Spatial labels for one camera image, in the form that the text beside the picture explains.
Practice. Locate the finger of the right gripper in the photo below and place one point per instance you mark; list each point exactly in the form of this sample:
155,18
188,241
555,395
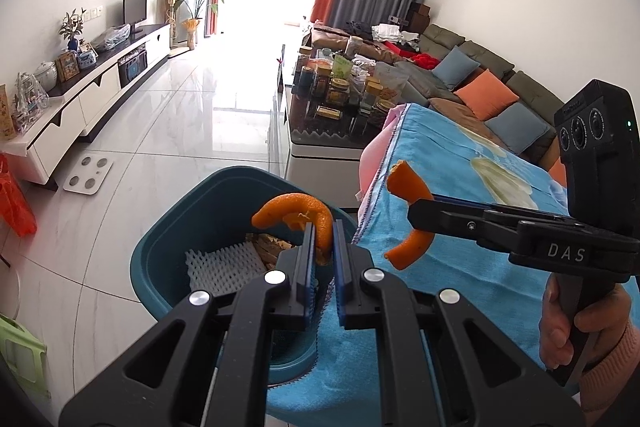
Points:
456,212
419,218

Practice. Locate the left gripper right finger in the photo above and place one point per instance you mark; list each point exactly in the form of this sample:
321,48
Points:
440,361

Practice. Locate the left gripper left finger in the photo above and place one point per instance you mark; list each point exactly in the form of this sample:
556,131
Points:
207,362

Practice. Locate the gold foil snack bag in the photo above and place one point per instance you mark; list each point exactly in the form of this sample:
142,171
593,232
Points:
268,247

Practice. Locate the teal plastic trash bin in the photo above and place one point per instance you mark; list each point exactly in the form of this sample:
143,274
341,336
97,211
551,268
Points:
215,214

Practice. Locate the person's right hand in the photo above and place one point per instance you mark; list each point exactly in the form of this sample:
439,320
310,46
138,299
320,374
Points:
608,319

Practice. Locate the orange cushion near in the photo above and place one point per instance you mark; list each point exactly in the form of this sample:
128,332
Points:
558,172

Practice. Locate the orange cushion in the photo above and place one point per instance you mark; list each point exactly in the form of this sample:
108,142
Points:
487,96
558,172

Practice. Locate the blue floral tablecloth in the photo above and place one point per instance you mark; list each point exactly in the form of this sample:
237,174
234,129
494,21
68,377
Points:
341,388

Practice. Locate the blue cushion near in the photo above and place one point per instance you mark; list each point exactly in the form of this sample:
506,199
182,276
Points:
518,127

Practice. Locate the blue cushion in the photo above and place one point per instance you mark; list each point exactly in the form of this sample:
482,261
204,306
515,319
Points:
518,127
454,68

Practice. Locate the orange cushion far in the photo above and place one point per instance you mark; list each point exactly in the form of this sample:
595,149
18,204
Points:
487,96

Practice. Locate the green brown sectional sofa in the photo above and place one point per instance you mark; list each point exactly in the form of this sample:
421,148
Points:
424,88

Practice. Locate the blue cushion far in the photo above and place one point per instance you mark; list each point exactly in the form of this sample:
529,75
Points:
454,68

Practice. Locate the cluttered coffee table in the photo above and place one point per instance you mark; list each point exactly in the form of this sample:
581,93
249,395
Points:
320,144

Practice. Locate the pile of clothes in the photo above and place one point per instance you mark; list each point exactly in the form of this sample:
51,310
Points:
387,43

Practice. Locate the green plastic stool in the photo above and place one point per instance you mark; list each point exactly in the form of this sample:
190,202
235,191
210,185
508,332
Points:
26,356

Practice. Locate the white bathroom scale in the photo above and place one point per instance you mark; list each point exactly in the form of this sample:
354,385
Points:
88,174

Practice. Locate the orange plastic bag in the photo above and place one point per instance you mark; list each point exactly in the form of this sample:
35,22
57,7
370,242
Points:
13,204

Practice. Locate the white black TV cabinet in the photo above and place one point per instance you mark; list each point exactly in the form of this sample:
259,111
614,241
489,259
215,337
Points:
80,107

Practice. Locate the tall green potted plant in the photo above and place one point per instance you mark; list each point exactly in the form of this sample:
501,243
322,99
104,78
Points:
189,14

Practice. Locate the small plant blue vase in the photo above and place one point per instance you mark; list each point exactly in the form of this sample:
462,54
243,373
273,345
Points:
72,27

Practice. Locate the small black monitor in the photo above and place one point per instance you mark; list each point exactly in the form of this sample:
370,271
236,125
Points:
134,12

